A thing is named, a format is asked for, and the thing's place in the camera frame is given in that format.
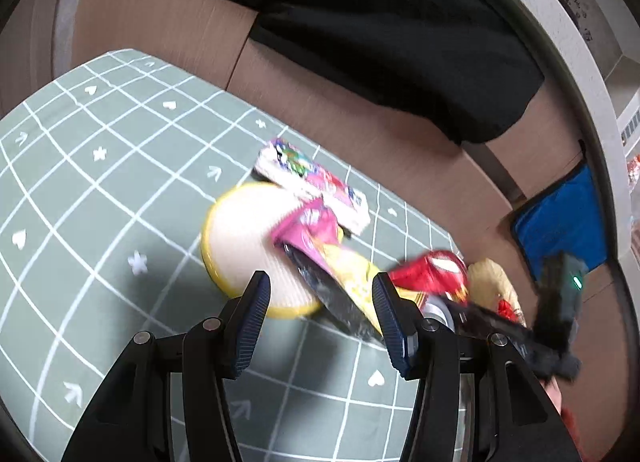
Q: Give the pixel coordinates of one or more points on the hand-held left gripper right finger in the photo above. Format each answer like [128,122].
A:
[392,327]

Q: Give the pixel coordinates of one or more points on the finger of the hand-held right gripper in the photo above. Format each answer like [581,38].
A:
[500,329]

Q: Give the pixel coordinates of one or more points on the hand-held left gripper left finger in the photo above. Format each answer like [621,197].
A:
[252,327]

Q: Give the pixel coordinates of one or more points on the red soda can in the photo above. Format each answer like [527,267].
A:
[432,274]

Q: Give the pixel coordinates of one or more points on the pink snack packet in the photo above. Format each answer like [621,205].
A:
[325,242]

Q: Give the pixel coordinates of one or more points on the person's right hand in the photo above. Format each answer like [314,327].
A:
[555,392]

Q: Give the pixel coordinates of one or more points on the red foil wrapper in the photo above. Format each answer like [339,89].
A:
[507,309]

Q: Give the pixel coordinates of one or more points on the cream printed snack packet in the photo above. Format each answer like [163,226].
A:
[492,282]

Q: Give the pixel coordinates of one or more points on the blue cloth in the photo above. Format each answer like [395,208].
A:
[560,222]

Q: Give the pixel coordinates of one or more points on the yellow rimmed white plate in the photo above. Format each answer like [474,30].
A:
[245,237]

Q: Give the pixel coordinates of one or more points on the white and pink candy packet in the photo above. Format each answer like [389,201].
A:
[310,176]

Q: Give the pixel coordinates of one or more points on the green grid mat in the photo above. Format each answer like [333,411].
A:
[100,222]

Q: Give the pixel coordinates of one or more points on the black cloth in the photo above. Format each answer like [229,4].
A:
[350,21]

